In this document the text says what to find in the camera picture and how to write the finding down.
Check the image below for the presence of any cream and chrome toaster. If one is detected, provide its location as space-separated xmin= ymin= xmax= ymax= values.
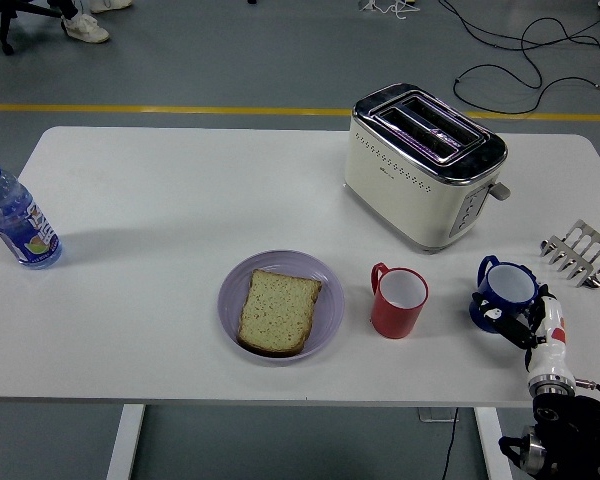
xmin=343 ymin=82 xmax=511 ymax=255

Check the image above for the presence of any white table leg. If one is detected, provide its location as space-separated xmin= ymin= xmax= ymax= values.
xmin=104 ymin=403 xmax=147 ymax=480
xmin=473 ymin=407 xmax=515 ymax=480

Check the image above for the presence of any black office chair base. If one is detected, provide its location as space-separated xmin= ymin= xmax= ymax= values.
xmin=0 ymin=0 xmax=66 ymax=56

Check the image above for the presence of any long black floor cable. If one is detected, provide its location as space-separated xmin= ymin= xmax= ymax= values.
xmin=437 ymin=0 xmax=600 ymax=52

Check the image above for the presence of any looped black floor cable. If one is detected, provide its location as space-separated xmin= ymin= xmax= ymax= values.
xmin=452 ymin=17 xmax=600 ymax=115

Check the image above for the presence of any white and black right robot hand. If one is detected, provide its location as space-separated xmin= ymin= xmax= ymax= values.
xmin=470 ymin=269 xmax=576 ymax=389

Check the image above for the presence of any red enamel cup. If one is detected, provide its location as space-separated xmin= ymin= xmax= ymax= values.
xmin=369 ymin=261 xmax=430 ymax=340

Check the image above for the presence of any blue enamel cup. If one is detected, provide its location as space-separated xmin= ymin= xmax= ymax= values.
xmin=468 ymin=254 xmax=540 ymax=335

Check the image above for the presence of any white cable bundle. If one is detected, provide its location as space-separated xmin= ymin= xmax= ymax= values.
xmin=358 ymin=0 xmax=421 ymax=22

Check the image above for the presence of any plastic bottle with blue cap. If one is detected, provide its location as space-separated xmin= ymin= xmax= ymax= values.
xmin=0 ymin=155 xmax=64 ymax=271

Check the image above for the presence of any silver metal toast rack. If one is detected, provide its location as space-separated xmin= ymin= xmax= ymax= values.
xmin=538 ymin=218 xmax=600 ymax=290

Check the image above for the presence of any purple round plate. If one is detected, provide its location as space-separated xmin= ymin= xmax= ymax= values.
xmin=217 ymin=249 xmax=346 ymax=366

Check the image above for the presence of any black cable under table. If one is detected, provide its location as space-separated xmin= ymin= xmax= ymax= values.
xmin=439 ymin=407 xmax=460 ymax=480

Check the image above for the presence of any grey box under table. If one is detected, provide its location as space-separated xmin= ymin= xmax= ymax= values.
xmin=418 ymin=407 xmax=460 ymax=424

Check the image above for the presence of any person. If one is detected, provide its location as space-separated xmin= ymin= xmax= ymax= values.
xmin=47 ymin=0 xmax=134 ymax=44

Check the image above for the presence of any slice of toast bread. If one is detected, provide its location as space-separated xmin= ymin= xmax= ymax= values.
xmin=236 ymin=268 xmax=324 ymax=358

